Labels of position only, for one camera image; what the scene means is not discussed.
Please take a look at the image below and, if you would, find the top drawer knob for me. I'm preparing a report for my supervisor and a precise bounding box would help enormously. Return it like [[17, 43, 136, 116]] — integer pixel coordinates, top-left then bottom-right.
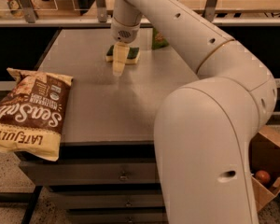
[[119, 171, 129, 182]]

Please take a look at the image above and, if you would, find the red apple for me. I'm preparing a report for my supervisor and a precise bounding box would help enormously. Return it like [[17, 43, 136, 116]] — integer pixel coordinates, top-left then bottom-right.
[[254, 170, 271, 185]]

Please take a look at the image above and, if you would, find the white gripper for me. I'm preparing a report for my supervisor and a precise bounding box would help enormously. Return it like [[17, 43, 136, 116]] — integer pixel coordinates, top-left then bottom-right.
[[111, 19, 140, 77]]

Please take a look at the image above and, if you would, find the cardboard box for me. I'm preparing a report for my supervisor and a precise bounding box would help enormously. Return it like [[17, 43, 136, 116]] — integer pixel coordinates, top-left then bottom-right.
[[249, 126, 280, 212]]

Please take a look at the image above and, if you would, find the green and yellow sponge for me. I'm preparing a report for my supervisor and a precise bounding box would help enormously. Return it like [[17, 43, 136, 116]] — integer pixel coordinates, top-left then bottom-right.
[[105, 46, 140, 65]]

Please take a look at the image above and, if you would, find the grey metal drawer cabinet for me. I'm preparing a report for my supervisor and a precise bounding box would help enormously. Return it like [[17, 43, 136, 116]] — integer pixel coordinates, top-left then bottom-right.
[[20, 29, 196, 224]]

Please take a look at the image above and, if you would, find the brown sea salt chip bag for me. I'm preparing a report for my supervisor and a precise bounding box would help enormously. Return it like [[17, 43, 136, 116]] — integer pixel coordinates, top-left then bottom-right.
[[0, 68, 73, 161]]

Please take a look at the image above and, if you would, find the orange bottle on shelf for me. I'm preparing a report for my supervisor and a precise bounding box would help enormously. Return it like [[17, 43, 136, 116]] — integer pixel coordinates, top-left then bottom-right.
[[7, 0, 23, 18]]

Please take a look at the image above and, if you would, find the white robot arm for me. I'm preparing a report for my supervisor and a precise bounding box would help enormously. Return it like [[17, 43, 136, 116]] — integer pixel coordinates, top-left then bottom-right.
[[111, 0, 277, 224]]

